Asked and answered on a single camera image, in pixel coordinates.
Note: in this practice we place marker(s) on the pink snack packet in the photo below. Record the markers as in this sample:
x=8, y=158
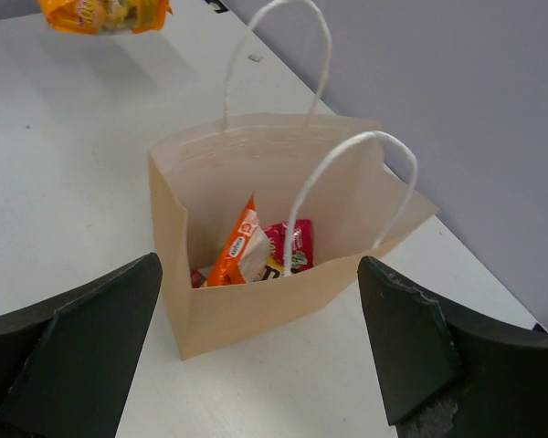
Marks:
x=198, y=279

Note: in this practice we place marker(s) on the large yellow snack bag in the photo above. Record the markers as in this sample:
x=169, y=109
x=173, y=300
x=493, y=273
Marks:
x=99, y=17

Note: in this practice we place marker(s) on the magenta candy packet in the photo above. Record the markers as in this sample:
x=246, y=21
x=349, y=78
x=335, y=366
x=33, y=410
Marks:
x=302, y=244

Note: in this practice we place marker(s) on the brown paper bag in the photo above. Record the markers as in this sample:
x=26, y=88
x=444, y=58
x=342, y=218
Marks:
x=259, y=219

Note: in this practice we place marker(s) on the orange snack packet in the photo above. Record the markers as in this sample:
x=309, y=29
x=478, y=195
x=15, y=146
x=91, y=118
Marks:
x=245, y=253

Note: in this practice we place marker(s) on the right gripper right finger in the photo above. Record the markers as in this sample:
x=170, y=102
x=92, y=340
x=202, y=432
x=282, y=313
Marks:
x=446, y=370

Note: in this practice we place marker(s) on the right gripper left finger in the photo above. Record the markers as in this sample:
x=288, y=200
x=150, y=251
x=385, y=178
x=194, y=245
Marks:
x=67, y=362

